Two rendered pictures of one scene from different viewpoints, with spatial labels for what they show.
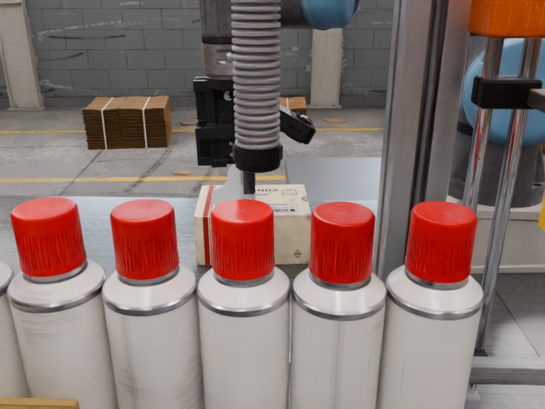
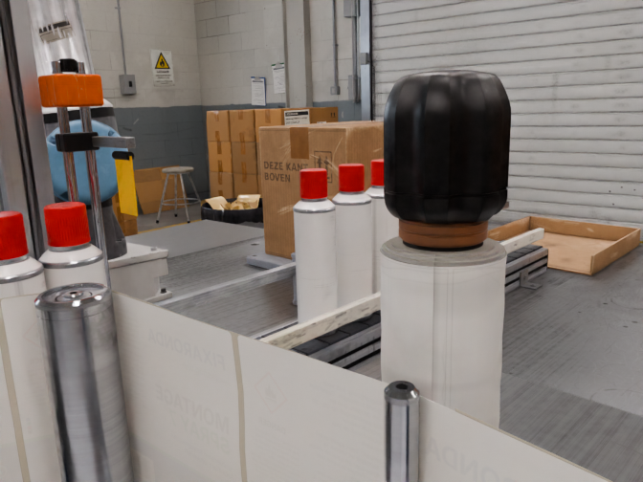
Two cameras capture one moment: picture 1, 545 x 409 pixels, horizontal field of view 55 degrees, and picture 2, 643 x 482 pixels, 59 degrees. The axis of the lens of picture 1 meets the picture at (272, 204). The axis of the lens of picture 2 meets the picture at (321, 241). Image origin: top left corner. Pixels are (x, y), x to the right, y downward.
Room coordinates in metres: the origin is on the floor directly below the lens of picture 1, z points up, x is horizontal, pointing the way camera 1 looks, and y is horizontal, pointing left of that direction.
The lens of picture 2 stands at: (-0.23, 0.12, 1.16)
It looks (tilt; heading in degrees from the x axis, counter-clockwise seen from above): 13 degrees down; 312
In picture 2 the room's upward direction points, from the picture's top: 2 degrees counter-clockwise
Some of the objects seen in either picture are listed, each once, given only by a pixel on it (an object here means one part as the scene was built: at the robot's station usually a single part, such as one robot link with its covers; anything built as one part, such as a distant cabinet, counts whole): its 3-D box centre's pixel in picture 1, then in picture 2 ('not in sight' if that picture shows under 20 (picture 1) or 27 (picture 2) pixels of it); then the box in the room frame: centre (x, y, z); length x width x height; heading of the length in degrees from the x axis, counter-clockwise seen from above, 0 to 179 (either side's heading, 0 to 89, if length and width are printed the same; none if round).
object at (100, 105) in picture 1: (130, 121); not in sight; (4.32, 1.19, 0.16); 0.65 x 0.54 x 0.32; 96
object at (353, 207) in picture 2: not in sight; (352, 242); (0.23, -0.45, 0.98); 0.05 x 0.05 x 0.20
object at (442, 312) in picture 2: not in sight; (441, 293); (-0.04, -0.21, 1.03); 0.09 x 0.09 x 0.30
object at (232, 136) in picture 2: not in sight; (289, 175); (3.31, -3.44, 0.57); 1.20 x 0.85 x 1.14; 94
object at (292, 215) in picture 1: (253, 222); not in sight; (0.71, 0.03, 0.87); 0.16 x 0.12 x 0.07; 92
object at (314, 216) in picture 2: not in sight; (316, 251); (0.23, -0.38, 0.98); 0.05 x 0.05 x 0.20
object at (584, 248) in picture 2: not in sight; (555, 241); (0.21, -1.14, 0.85); 0.30 x 0.26 x 0.04; 88
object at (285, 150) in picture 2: not in sight; (350, 187); (0.54, -0.84, 0.99); 0.30 x 0.24 x 0.27; 88
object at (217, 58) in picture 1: (231, 60); not in sight; (0.71, 0.05, 1.10); 0.08 x 0.08 x 0.05
